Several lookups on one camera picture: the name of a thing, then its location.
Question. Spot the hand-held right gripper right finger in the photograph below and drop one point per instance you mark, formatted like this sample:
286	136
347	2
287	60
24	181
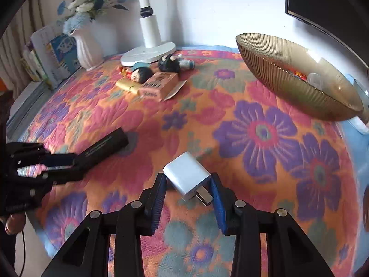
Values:
220	207

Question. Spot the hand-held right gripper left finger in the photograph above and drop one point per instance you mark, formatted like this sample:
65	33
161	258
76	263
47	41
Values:
157	205

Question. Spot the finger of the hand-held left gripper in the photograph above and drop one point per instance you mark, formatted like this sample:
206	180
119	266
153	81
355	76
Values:
57	160
63	174

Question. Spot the white charger plug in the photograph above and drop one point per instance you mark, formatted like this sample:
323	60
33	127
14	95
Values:
187	176

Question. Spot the black lighter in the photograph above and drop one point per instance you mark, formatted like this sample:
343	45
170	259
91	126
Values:
103	147

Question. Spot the gold ribbed glass bowl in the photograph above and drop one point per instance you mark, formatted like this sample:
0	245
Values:
276	72

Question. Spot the clear plastic cup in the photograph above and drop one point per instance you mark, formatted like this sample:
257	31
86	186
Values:
314	80

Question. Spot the person's left hand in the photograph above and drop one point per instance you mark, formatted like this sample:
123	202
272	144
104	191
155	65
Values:
16	223

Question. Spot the stack of books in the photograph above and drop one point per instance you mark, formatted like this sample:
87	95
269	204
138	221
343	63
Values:
34	69

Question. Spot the yellow tube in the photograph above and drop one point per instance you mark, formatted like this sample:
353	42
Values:
126	85

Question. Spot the blue cover workbook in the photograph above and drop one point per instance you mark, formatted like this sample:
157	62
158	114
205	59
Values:
65	52

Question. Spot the white ribbed vase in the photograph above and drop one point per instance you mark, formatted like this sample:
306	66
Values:
88	52

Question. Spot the small pink box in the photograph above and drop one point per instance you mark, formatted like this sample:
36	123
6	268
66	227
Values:
158	85

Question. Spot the black hair red figurine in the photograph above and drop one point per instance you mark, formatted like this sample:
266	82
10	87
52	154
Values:
141	73

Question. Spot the beige curtain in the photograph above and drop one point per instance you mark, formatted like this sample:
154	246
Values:
17	40

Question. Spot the black hat figurine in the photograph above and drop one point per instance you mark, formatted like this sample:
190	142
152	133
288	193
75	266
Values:
170	63

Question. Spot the small red item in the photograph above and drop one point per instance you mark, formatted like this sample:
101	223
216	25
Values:
299	77

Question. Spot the blue artificial flowers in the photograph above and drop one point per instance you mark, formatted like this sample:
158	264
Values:
83	7

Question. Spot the white desk lamp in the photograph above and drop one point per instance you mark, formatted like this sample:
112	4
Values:
150	26

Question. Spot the dark monitor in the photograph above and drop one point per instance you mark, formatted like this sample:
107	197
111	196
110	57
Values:
317	0

